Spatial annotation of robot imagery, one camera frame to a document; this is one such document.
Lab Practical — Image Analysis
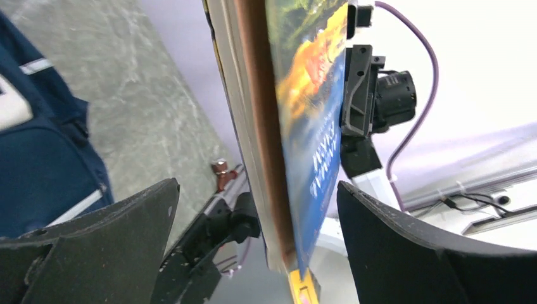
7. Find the navy blue student backpack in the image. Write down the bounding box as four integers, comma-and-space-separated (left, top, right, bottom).
1, 15, 114, 238

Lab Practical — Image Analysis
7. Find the copper pipe fitting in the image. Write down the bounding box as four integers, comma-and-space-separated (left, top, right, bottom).
211, 158, 238, 193

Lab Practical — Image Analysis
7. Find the colourful crayon box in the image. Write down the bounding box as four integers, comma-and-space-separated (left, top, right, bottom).
288, 269, 320, 304

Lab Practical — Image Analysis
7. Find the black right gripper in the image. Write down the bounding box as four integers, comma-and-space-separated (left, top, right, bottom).
340, 45, 386, 137

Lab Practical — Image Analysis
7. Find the Animal Farm book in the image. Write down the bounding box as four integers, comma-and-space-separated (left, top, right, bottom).
203, 1, 348, 276

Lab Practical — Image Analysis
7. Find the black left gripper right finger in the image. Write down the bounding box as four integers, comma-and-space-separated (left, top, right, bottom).
337, 182, 536, 303

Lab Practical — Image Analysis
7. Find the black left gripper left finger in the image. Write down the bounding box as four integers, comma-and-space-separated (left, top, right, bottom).
1, 179, 180, 303

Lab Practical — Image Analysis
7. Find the aluminium extrusion rail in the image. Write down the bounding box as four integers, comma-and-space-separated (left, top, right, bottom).
203, 164, 248, 215

